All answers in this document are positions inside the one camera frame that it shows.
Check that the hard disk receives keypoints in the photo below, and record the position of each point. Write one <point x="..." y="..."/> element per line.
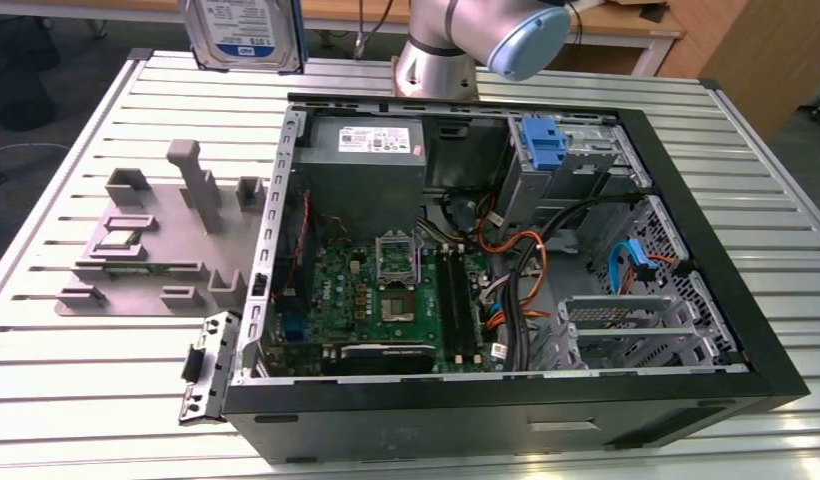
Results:
<point x="244" y="30"/>

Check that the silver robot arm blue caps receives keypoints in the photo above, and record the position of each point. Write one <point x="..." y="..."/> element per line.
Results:
<point x="437" y="70"/>

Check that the metal disk bay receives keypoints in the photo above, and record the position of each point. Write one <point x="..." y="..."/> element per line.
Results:
<point x="624" y="332"/>

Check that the CPU socket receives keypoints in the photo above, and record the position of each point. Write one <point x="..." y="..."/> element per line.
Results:
<point x="397" y="257"/>

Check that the grey power supply unit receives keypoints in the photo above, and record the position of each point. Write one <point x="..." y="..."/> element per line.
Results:
<point x="357" y="195"/>

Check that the black RAM slot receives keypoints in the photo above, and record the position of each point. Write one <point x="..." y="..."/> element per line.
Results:
<point x="468" y="300"/>
<point x="451" y="300"/>

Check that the green motherboard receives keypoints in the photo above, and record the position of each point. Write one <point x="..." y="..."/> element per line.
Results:
<point x="344" y="300"/>

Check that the black graphics card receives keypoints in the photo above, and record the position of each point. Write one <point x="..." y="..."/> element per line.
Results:
<point x="384" y="357"/>

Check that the blue drive latch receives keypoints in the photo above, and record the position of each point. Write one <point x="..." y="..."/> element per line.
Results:
<point x="544" y="145"/>

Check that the metal optical drive cage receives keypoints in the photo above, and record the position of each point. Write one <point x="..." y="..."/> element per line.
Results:
<point x="584" y="150"/>

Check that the grey parts rack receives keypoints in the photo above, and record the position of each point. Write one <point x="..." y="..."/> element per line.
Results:
<point x="177" y="250"/>

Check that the black PC case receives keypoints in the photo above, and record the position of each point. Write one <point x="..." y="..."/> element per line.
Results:
<point x="451" y="425"/>

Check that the silver CPU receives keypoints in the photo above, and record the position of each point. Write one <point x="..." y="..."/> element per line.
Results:
<point x="120" y="241"/>

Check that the white framed wooden desk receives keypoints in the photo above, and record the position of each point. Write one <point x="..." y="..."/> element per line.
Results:
<point x="624" y="25"/>
<point x="130" y="12"/>

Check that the dark office chair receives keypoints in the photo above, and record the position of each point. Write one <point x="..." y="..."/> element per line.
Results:
<point x="17" y="75"/>

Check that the brown wooden cabinet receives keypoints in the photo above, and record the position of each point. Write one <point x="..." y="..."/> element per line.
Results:
<point x="771" y="30"/>

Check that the metal card retention bracket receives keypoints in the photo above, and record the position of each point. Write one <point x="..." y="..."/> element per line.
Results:
<point x="213" y="360"/>

